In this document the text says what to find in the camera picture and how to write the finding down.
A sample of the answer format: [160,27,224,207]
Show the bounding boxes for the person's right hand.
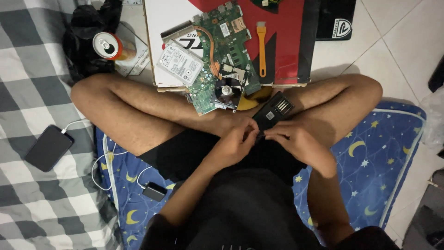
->
[263,119,338,179]

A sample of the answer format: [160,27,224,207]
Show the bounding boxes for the person's left hand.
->
[212,117,260,172]

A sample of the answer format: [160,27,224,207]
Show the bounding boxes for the black screwdriver bit case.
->
[252,91,295,139]

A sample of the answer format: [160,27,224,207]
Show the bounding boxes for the yellow cloth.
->
[237,85,273,111]

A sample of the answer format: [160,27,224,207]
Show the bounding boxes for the opened hard drive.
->
[210,64,250,112]

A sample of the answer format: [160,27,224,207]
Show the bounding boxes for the person's black shorts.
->
[138,128,308,186]

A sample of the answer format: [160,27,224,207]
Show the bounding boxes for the green laptop motherboard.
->
[161,1,262,116]

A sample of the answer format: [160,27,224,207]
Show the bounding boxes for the person's black shirt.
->
[139,168,400,250]

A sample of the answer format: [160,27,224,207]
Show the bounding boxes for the red white cardboard box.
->
[143,0,321,92]

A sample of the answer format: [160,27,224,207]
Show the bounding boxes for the silver labelled hard drive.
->
[156,42,205,87]

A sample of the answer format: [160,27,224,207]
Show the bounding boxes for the blue moon star mat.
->
[94,101,426,250]

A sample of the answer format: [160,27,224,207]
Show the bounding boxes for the person's legs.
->
[70,73,383,157]

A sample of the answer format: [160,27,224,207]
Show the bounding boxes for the black charger adapter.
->
[142,182,168,203]

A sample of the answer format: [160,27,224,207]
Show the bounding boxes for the black mat with white logo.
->
[316,0,357,41]

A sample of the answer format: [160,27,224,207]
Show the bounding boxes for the grey metal laptop panel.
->
[113,0,151,77]

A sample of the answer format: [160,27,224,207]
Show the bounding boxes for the clear plastic bag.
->
[418,91,444,150]

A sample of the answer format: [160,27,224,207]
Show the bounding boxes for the red drink can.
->
[92,32,137,62]

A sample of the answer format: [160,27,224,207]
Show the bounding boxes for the black plastic bag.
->
[62,0,123,83]

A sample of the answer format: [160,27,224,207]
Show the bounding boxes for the black smartphone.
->
[24,125,75,173]

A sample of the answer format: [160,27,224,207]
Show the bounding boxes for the grey checkered blanket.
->
[0,0,124,250]

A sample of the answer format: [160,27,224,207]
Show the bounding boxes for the white charging cable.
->
[61,119,153,191]

